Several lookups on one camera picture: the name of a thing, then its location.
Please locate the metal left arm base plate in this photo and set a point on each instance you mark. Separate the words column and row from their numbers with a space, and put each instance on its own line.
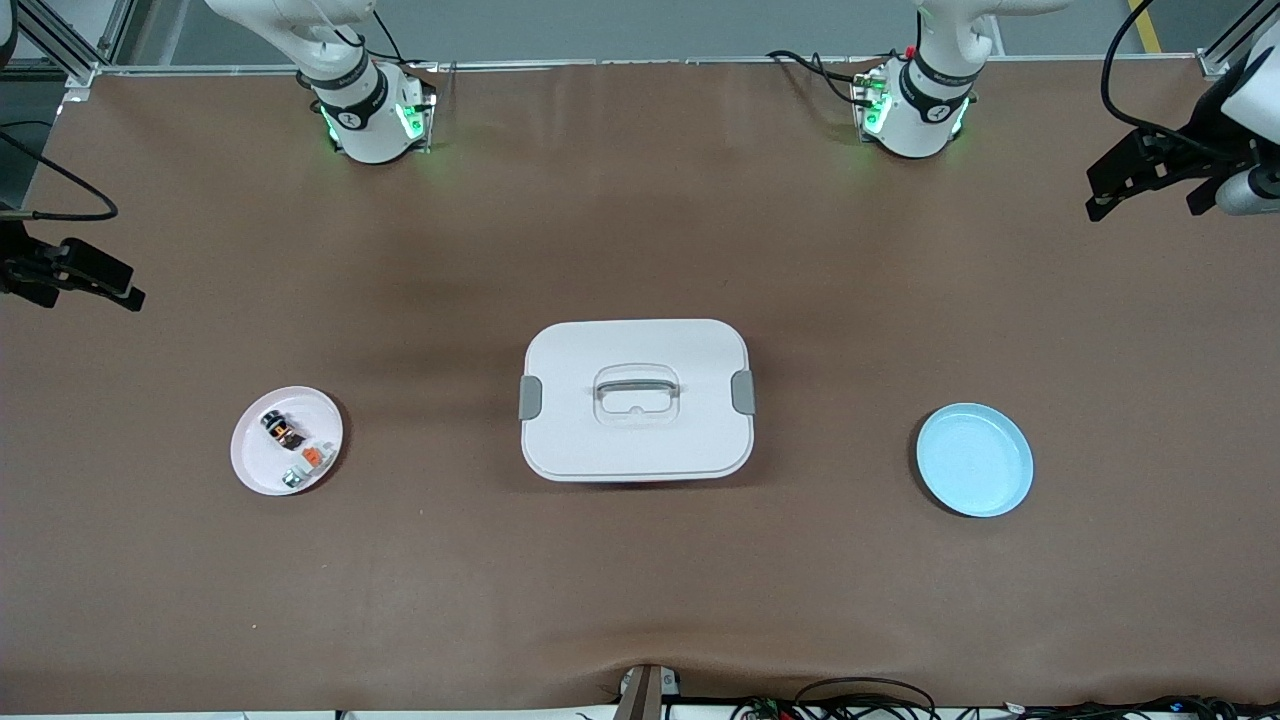
column 862, row 100

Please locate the small silver metal part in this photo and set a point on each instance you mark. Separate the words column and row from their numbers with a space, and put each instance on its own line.
column 292, row 479

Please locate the pink round plate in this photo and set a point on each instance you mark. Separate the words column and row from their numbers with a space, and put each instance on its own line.
column 262, row 465

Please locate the orange black push-button switch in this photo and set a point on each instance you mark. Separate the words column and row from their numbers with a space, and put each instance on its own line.
column 282, row 430

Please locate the clear table edge strip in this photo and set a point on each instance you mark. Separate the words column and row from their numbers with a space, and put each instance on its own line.
column 650, row 63

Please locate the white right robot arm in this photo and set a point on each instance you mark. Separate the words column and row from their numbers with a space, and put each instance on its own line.
column 350, row 90

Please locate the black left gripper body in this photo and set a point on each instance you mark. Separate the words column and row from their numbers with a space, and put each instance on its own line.
column 1192, row 158

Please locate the metal table clamp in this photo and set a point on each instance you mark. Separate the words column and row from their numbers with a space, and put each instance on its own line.
column 645, row 695

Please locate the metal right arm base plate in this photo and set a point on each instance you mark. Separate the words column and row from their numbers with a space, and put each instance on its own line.
column 425, row 125

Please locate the white lidded storage box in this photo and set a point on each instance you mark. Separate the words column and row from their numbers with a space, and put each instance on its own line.
column 640, row 440

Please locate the light blue round plate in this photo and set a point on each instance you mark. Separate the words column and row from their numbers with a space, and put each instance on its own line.
column 975, row 460

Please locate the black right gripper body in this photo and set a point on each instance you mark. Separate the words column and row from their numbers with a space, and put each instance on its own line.
column 22, row 262

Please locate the aluminium frame profile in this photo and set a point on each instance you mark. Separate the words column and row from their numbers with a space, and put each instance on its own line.
column 1215, row 62
column 70, row 55

